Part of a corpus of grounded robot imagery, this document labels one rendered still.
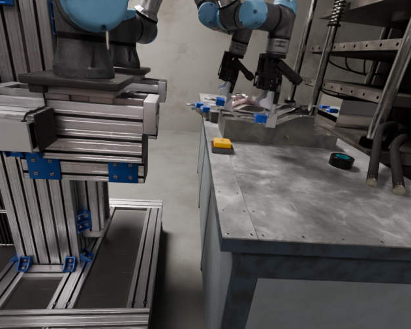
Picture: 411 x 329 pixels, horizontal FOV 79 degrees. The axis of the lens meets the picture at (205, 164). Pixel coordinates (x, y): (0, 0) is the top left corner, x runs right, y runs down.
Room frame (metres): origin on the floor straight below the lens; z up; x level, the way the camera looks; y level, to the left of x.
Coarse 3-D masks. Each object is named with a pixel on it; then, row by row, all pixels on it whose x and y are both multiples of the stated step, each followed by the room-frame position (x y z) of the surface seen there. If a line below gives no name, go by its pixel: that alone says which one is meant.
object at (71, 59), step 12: (60, 36) 0.65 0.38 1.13; (72, 36) 0.65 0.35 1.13; (84, 36) 0.66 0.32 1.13; (96, 36) 0.68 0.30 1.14; (60, 48) 0.65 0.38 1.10; (72, 48) 0.64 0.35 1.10; (84, 48) 0.65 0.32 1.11; (96, 48) 0.67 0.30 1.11; (60, 60) 0.64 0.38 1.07; (72, 60) 0.64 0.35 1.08; (84, 60) 0.64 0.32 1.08; (96, 60) 0.67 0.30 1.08; (108, 60) 0.70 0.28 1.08; (60, 72) 0.63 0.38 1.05; (72, 72) 0.63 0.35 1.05; (84, 72) 0.64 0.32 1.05; (96, 72) 0.65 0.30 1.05; (108, 72) 0.68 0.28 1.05
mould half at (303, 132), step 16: (224, 112) 1.16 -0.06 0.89; (256, 112) 1.28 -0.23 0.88; (224, 128) 1.02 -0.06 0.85; (240, 128) 1.03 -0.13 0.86; (256, 128) 1.03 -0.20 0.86; (272, 128) 1.04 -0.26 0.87; (288, 128) 1.05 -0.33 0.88; (304, 128) 1.05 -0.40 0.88; (320, 128) 1.19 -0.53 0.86; (288, 144) 1.05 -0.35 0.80; (304, 144) 1.05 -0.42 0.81; (320, 144) 1.06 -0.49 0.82
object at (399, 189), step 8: (392, 152) 0.90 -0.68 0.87; (392, 160) 0.84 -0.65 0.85; (400, 160) 0.84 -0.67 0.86; (392, 168) 0.79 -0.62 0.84; (400, 168) 0.78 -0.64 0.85; (392, 176) 0.75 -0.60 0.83; (400, 176) 0.73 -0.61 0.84; (392, 184) 0.72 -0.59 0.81; (400, 184) 0.69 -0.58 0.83; (400, 192) 0.67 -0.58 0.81
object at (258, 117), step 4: (264, 112) 0.95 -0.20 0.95; (268, 112) 0.91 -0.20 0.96; (276, 112) 0.92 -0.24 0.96; (240, 116) 0.92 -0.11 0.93; (244, 116) 0.92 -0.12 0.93; (248, 116) 0.92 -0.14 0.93; (252, 116) 0.92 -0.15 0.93; (256, 116) 0.91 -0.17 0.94; (260, 116) 0.91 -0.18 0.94; (264, 116) 0.91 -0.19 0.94; (268, 116) 0.91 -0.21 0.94; (272, 116) 0.91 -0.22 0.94; (276, 116) 0.91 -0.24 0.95; (256, 120) 0.91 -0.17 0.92; (260, 120) 0.91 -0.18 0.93; (264, 120) 0.91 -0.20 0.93; (268, 120) 0.91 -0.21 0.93; (272, 120) 0.91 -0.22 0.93; (276, 120) 0.91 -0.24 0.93; (264, 124) 0.93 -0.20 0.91; (268, 124) 0.91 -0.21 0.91; (272, 124) 0.91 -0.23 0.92
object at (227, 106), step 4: (212, 100) 1.20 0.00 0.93; (216, 100) 1.20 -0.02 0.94; (220, 100) 1.19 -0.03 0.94; (224, 100) 1.20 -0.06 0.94; (232, 100) 1.19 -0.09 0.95; (216, 104) 1.19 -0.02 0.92; (220, 104) 1.19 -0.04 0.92; (224, 104) 1.19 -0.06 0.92; (228, 104) 1.19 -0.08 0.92; (224, 108) 1.19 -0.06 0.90; (228, 108) 1.19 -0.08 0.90
